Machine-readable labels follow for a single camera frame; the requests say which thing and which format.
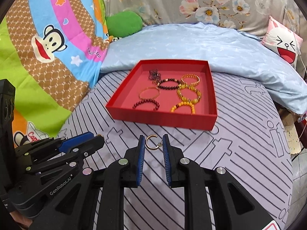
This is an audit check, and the gold ring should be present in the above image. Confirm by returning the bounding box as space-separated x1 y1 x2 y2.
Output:
145 135 162 151

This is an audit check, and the white cable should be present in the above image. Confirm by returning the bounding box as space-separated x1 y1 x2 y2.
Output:
276 0 307 77

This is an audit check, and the gold chain bracelet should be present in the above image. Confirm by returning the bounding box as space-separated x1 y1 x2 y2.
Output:
181 74 200 86

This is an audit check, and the thin gold bangle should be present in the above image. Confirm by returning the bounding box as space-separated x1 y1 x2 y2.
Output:
140 87 160 99

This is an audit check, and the lilac striped bed sheet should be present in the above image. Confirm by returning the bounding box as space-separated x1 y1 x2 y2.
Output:
58 71 298 230

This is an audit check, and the light blue quilt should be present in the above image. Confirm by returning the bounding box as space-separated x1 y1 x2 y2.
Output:
99 22 307 115

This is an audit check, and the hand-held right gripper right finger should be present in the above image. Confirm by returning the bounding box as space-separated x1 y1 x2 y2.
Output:
162 134 276 230

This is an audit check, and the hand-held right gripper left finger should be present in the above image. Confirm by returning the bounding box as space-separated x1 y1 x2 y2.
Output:
30 135 147 230

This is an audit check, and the pink cartoon face cushion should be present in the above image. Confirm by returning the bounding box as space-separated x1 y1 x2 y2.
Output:
261 15 303 64

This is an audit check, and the dark purple bead bracelet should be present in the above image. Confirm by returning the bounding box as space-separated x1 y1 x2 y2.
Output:
157 78 181 90

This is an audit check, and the beige cardboard piece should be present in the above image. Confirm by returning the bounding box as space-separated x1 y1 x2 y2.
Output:
278 107 301 155

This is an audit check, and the yellow oval bead bracelet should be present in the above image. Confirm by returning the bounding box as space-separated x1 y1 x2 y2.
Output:
177 83 202 104

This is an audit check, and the red cardboard box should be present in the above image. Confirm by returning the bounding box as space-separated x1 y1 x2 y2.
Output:
106 59 218 131

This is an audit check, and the dark wire bracelet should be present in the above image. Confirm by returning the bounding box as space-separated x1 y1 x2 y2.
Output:
148 69 162 82

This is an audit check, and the colourful cartoon monkey blanket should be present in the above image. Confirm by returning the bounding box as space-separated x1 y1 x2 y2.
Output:
0 0 111 146

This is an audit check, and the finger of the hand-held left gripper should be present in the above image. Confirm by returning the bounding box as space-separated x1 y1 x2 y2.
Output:
26 135 105 173
15 132 95 159

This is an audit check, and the green pillow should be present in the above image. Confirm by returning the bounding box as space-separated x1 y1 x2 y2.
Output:
106 11 144 38

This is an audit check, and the dark red bead bracelet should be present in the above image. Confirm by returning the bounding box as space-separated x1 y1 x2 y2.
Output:
133 99 160 111

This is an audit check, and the yellow round bead bracelet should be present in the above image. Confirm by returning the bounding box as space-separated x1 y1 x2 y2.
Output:
170 101 196 115

